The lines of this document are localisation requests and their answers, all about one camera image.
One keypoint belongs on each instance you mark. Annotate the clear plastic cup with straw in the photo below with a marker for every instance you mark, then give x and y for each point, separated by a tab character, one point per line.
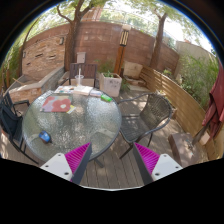
79	77

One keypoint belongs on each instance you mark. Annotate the grey wicker patio chair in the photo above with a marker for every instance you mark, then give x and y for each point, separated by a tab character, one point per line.
155	115

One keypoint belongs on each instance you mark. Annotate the left tree trunk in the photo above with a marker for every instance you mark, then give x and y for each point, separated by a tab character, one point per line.
73	29

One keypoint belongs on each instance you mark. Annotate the round glass patio table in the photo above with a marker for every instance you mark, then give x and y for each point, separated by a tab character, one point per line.
92	120

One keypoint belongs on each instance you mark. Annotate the wooden lamp post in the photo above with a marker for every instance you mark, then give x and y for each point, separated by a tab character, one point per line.
121	50

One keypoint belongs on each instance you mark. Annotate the dark wooden slatted chair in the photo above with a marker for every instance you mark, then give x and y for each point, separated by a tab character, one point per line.
87	70

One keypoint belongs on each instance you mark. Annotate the folded red patio umbrella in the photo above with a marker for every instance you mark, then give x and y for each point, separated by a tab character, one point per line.
215	114

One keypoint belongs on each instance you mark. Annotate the white square planter box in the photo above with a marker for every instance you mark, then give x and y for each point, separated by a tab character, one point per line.
110	85

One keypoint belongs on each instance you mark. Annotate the green marker tube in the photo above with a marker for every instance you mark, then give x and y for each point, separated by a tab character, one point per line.
106	98

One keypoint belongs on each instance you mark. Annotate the beige stone planter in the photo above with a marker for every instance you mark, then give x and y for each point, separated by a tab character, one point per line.
131	73

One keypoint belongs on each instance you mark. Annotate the black metal chair left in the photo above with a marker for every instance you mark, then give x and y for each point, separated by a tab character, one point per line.
11	123

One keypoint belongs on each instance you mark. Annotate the tree trunk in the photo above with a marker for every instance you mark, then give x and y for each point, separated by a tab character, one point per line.
158	40
73	29

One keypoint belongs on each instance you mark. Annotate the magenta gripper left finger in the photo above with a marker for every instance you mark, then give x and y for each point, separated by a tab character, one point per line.
70	166

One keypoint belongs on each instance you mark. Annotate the right tree trunk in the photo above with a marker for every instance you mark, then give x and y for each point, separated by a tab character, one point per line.
158	40

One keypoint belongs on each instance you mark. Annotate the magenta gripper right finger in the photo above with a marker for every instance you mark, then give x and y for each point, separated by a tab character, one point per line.
153	166

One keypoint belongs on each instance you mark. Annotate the brown stone block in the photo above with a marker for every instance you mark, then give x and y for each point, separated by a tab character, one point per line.
184	152

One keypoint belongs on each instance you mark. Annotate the blue computer mouse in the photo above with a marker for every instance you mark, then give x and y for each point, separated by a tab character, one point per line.
45	137

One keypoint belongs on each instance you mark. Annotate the open book white pages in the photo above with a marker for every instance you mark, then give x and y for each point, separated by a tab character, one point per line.
84	90

